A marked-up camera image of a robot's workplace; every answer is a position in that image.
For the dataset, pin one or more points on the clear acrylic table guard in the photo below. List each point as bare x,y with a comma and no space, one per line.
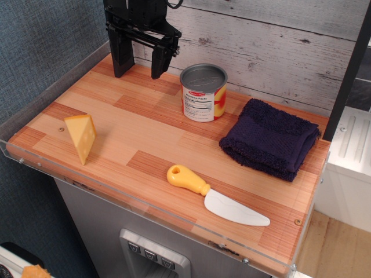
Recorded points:
142,132

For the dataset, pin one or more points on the yellow toy cheese wedge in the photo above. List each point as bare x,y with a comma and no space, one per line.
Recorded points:
83,134

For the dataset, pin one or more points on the black vertical post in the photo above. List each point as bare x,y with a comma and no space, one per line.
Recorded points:
130,61
349,77

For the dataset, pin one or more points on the folded dark blue towel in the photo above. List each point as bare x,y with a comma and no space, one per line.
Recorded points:
270,140

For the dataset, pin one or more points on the yellow handled toy knife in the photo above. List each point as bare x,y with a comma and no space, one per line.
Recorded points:
214,201

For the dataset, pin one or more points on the toy tin can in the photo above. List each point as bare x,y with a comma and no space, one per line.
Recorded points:
203,92

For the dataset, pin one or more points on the silver dispenser button panel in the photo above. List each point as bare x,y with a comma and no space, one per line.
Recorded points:
146,258

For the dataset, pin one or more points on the silver toy fridge cabinet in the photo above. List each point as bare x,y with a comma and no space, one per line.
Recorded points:
100,221

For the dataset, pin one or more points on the white toy sink unit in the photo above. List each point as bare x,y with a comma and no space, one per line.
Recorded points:
344,189

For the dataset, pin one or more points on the black vertical post left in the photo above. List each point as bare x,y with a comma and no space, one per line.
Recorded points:
130,61

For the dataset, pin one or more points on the orange object bottom left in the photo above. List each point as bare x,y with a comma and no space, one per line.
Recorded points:
35,271

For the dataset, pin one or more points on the black vertical post right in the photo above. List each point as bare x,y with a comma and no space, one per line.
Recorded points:
349,77

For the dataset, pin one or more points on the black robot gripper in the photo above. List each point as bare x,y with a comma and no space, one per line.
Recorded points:
143,22

